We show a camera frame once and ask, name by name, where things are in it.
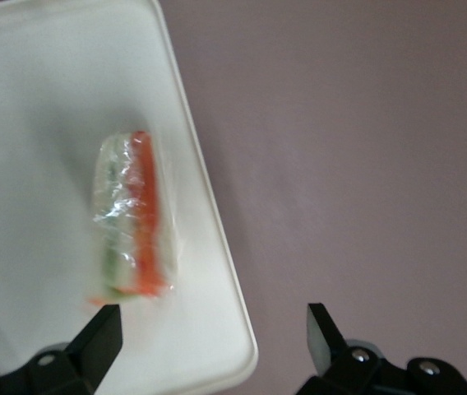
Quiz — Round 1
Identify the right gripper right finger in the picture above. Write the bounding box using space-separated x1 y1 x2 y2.
294 303 467 395

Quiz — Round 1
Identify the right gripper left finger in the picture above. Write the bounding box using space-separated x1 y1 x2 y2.
0 303 124 395

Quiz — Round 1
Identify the triangle sandwich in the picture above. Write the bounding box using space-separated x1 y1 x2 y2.
83 129 177 308

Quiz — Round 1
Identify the cream plastic tray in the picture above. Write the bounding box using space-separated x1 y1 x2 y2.
0 0 259 395

